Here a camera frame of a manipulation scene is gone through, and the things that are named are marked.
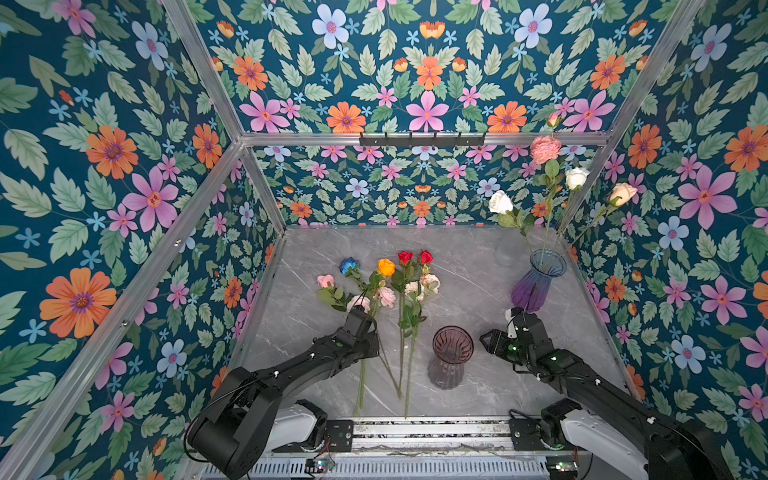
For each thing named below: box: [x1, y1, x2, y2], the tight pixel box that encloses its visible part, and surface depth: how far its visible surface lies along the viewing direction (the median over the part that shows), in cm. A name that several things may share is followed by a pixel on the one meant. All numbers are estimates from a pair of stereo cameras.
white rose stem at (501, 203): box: [489, 190, 534, 256], surface depth 71 cm
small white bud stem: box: [563, 167, 590, 236], surface depth 75 cm
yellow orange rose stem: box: [369, 258, 396, 316], surface depth 104 cm
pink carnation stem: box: [530, 135, 562, 264], surface depth 78 cm
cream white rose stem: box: [571, 183, 638, 245], surface depth 72 cm
